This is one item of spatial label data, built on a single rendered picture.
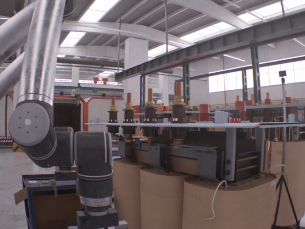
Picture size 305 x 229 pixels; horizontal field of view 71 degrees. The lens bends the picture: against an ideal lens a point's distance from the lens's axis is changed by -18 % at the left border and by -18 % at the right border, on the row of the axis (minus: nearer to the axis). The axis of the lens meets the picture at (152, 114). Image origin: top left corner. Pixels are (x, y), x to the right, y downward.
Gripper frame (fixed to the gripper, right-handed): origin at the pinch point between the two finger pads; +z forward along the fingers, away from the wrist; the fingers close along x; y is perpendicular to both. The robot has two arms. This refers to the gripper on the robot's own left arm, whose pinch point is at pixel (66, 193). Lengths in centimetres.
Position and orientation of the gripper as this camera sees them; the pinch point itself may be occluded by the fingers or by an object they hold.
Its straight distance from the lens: 150.9
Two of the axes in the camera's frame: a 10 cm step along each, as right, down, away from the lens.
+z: 0.0, 10.0, -0.3
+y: 4.7, -0.3, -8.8
